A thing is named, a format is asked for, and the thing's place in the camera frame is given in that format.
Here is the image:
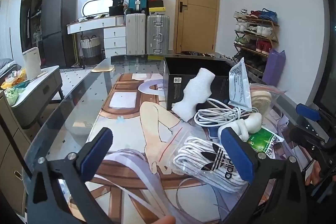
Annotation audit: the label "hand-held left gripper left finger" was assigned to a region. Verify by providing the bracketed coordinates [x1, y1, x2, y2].
[28, 127, 114, 224]

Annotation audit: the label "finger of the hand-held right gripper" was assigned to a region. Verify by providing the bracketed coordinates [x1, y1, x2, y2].
[288, 126, 320, 148]
[296, 104, 321, 122]

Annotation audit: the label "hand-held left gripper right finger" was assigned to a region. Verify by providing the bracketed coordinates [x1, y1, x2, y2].
[220, 127, 307, 224]

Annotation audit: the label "green packet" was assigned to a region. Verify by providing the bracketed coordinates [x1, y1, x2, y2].
[247, 127, 284, 159]

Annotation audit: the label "bagged white striped socks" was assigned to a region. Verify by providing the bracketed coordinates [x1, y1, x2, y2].
[170, 135, 252, 193]

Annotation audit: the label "zip bag with beige cloth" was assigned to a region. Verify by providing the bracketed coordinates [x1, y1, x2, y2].
[249, 83, 287, 115]

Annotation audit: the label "white foam piece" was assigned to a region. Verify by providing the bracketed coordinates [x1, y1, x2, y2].
[171, 68, 216, 123]

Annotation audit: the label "black cardboard box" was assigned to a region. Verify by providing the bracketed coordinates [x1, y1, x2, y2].
[163, 56, 240, 111]

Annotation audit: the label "person's right hand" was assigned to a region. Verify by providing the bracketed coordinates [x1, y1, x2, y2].
[305, 161, 322, 186]

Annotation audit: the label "person's left hand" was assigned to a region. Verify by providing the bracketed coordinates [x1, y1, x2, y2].
[151, 215, 177, 224]

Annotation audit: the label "dark blue object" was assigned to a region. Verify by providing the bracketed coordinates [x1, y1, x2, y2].
[208, 126, 223, 139]

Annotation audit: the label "white plush toy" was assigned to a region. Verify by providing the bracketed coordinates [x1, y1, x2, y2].
[234, 112, 263, 141]

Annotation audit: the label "printed desk mat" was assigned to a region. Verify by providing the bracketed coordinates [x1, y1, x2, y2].
[59, 72, 292, 224]

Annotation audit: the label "purple bag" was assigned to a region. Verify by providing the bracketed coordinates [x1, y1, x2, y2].
[262, 48, 286, 88]

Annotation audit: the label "white printed pouch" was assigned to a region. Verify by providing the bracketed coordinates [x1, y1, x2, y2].
[228, 58, 254, 112]

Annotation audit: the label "patterned floor rug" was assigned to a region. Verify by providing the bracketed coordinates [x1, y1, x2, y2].
[59, 65, 106, 99]

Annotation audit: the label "grey side table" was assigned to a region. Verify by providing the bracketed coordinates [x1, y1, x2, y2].
[9, 65, 65, 130]

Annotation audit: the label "oval wooden board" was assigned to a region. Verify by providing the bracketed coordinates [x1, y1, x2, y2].
[90, 63, 115, 73]

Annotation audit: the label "green plastic bag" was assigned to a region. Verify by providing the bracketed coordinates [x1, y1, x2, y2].
[5, 86, 22, 107]

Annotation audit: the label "gold metal shoe rack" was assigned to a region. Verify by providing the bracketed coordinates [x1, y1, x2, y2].
[233, 11, 280, 78]

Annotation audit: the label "woven laundry basket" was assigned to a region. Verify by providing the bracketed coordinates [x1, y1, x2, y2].
[80, 35, 102, 66]

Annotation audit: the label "yellow snack bag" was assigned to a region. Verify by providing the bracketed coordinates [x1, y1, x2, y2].
[1, 70, 27, 90]

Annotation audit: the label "white appliance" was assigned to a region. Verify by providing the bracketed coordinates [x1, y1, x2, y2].
[22, 47, 43, 80]

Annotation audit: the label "white dressing table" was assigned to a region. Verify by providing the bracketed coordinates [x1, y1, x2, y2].
[67, 16, 127, 60]

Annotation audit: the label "white suitcase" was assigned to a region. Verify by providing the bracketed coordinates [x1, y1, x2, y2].
[125, 13, 147, 55]

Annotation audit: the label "silver suitcase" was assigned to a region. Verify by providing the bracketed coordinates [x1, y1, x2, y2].
[146, 14, 171, 55]

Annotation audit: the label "dark refrigerator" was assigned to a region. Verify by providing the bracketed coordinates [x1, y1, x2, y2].
[41, 0, 77, 68]

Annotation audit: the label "black bag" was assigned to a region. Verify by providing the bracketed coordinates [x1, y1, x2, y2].
[109, 0, 125, 17]

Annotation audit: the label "wooden door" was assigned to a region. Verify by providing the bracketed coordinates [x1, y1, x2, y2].
[175, 0, 220, 55]

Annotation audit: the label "oval mirror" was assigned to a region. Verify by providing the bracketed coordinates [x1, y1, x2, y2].
[81, 0, 113, 17]

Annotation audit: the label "coiled white cable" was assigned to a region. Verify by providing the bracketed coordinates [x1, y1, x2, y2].
[194, 98, 259, 130]

